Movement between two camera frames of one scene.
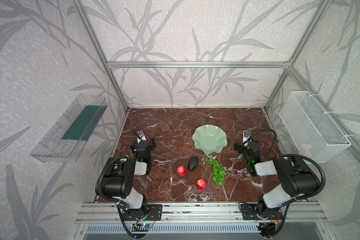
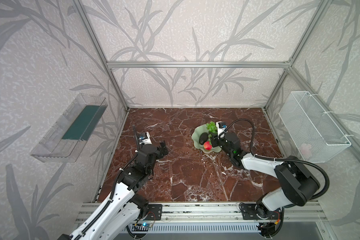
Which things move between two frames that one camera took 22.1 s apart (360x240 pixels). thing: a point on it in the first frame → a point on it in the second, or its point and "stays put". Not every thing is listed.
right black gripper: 247,147 → 217,141
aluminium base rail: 204,213 stays put
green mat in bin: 83,126 stays put
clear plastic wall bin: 64,140 stays put
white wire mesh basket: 315,134 stays put
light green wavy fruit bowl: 209,138 stays put
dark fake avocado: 193,163 → 203,137
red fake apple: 201,184 → 207,145
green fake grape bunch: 218,170 → 211,127
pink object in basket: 306,149 stays put
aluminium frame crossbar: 254,65 stays put
